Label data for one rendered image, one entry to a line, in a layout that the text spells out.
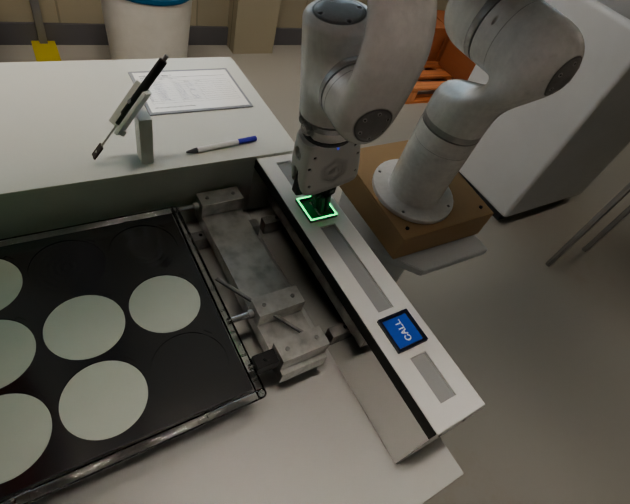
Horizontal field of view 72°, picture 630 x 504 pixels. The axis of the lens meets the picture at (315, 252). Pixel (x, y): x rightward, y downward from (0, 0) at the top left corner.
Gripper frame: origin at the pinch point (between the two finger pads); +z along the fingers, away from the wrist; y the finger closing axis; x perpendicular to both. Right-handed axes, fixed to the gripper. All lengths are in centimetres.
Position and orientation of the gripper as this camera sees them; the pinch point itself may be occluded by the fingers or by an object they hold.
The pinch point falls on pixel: (320, 199)
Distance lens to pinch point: 74.5
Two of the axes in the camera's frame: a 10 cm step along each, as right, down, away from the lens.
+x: -4.8, -7.4, 4.7
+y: 8.8, -3.7, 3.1
